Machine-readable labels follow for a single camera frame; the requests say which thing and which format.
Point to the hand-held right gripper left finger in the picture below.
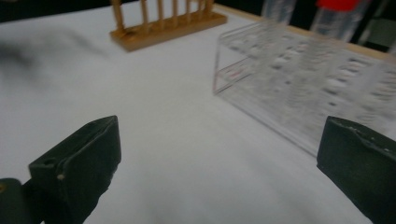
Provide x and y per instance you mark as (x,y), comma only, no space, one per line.
(77,161)

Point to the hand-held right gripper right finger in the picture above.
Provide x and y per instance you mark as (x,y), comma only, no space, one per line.
(361,168)

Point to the clear acrylic tube rack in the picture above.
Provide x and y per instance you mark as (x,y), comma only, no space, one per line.
(299,84)

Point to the red-capped clear test tube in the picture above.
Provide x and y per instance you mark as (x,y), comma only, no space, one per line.
(277,11)
(337,18)

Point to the wooden peg tube rack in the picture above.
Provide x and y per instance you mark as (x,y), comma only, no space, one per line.
(168,29)

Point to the white table sheet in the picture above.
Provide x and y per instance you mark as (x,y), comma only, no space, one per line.
(186,124)

